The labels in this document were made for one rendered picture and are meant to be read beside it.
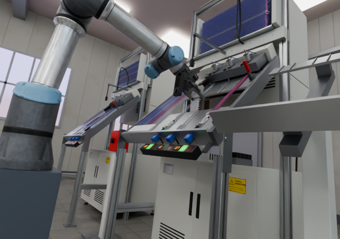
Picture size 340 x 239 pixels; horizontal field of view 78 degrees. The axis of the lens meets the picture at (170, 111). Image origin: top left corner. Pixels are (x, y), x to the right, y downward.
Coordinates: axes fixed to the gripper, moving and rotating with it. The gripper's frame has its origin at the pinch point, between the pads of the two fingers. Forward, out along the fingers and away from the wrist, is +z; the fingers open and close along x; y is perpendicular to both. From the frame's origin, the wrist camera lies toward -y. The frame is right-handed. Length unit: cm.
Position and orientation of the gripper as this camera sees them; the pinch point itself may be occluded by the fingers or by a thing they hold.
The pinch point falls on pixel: (197, 98)
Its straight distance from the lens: 117.1
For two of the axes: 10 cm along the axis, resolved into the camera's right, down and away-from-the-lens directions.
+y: 4.9, -7.2, 4.9
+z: 6.0, 6.8, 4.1
